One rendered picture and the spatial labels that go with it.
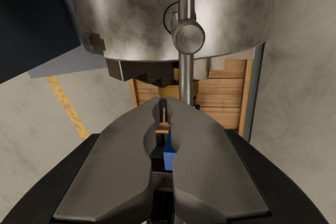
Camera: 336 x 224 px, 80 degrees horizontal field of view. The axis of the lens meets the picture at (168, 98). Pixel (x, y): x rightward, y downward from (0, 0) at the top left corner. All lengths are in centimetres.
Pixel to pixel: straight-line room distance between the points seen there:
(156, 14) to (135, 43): 4
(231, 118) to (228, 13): 49
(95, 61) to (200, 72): 55
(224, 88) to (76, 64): 59
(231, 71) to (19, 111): 224
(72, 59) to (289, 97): 148
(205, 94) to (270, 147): 144
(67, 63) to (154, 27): 72
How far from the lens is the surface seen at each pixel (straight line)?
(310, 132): 201
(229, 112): 68
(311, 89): 179
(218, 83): 63
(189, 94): 17
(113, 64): 31
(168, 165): 52
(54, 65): 96
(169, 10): 22
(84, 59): 87
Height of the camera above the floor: 146
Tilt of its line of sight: 60 degrees down
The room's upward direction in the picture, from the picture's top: 161 degrees counter-clockwise
